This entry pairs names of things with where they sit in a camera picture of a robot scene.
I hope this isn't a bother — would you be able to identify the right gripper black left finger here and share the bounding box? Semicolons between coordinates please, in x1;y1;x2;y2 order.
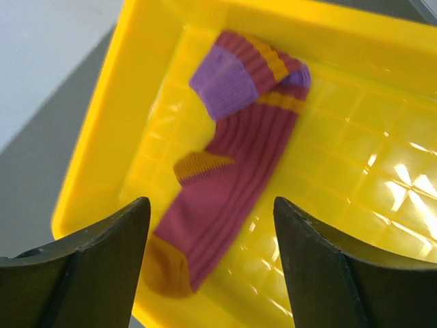
1;197;151;327

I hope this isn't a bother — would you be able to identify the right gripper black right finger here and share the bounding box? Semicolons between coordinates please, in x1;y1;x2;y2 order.
273;197;436;327

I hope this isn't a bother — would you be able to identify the maroon sock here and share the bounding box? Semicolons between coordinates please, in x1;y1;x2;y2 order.
143;30;311;298

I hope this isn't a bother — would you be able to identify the yellow plastic tray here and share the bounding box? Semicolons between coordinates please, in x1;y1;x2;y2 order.
52;1;436;327

